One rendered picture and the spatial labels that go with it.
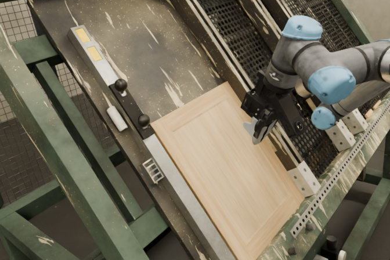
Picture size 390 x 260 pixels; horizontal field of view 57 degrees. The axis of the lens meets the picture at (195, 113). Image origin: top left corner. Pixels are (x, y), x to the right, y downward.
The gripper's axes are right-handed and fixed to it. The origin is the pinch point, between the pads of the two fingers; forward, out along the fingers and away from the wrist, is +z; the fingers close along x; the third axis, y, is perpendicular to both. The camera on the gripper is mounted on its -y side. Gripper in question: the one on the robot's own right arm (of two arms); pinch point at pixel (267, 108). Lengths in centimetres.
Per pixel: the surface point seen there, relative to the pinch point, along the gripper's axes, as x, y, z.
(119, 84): -31, 66, -15
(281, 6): -39, -50, -3
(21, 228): -15, 86, 90
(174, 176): 0, 60, -3
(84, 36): -53, 60, -3
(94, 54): -46, 60, -3
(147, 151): -11, 62, -2
